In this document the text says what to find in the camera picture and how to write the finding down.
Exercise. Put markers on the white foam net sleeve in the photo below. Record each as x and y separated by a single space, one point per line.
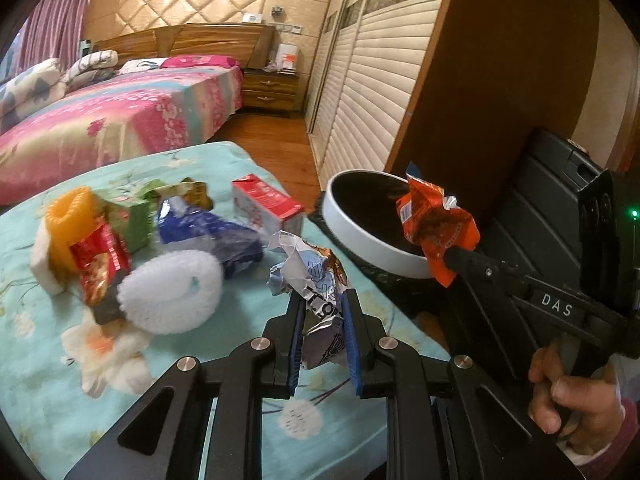
165 290

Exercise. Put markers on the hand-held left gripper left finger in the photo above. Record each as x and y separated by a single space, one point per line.
296 350

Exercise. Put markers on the green carton box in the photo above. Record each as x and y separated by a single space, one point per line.
130 220

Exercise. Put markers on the gold olive snack bag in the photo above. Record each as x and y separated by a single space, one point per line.
192 191

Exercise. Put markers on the wooden headboard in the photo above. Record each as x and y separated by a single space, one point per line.
210 40

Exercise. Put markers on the grey and white folded duvet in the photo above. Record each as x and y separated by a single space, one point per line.
90 67

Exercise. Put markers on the white round waste bin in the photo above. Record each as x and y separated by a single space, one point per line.
370 255

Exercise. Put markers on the red shiny wrapper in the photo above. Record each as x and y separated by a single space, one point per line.
100 260

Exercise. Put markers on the black bin liner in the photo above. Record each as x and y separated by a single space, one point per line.
365 205

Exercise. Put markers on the brown wooden cabinet panel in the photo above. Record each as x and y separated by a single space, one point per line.
500 85

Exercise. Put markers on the green spout pouch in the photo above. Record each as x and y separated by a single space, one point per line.
152 189

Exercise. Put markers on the wall socket strip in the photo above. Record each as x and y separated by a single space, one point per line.
290 28

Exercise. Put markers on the white sponge block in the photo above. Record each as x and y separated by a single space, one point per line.
42 265

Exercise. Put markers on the wooden nightstand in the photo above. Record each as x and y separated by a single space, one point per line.
270 92

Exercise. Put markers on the pink floral bed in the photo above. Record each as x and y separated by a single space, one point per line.
125 115

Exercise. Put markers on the orange snack wrapper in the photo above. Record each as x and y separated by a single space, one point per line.
440 225

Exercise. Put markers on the cream slatted wardrobe doors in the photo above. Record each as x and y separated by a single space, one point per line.
370 85

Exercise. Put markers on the orange foam net sleeve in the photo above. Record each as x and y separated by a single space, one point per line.
70 220

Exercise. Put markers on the blue plastic wrapper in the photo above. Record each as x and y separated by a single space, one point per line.
200 230

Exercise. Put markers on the silver snack wrapper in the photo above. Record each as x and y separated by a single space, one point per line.
315 280

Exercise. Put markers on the white box with orange label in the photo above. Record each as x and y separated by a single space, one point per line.
287 57

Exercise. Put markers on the black ribbed case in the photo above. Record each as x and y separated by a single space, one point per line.
540 200

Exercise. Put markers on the pink curtain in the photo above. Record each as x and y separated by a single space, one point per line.
55 25

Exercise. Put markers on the blue and white folded duvet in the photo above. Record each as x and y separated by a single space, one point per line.
30 85

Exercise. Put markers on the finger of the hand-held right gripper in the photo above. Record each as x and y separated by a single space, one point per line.
485 267

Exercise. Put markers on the white wall device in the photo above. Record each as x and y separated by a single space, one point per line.
253 18

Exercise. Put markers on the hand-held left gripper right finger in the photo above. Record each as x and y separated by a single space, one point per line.
352 345

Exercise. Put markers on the person's right hand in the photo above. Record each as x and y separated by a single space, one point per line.
570 400

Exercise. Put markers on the pink pillow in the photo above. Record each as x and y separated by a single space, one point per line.
200 61

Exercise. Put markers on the teal floral blanket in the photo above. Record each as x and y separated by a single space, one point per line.
200 360

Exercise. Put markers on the red and white carton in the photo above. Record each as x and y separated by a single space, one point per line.
270 205

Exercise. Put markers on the white printed pillow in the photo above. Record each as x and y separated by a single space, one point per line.
142 66

